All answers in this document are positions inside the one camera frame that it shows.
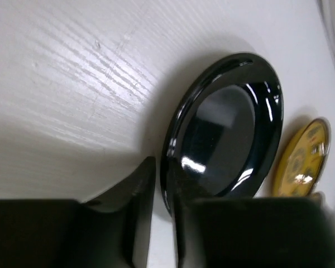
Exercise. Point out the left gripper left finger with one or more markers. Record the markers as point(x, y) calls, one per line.
point(110, 230)

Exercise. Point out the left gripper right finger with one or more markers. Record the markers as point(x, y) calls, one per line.
point(247, 232)

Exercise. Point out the black plate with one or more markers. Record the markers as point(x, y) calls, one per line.
point(225, 132)

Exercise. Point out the yellow patterned plate left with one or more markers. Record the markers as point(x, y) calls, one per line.
point(302, 161)

